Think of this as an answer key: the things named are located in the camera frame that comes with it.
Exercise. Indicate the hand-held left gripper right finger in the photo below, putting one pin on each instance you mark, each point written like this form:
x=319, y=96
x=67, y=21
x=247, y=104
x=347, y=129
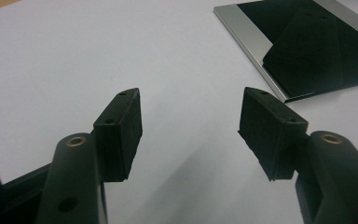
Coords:
x=270, y=140

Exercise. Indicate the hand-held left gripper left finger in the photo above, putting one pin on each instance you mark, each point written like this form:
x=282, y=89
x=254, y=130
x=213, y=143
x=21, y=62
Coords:
x=115, y=146

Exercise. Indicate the silver frame with black kickstand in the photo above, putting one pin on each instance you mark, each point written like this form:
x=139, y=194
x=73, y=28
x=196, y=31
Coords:
x=292, y=31

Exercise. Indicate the white table sheet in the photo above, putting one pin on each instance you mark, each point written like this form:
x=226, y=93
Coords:
x=74, y=62

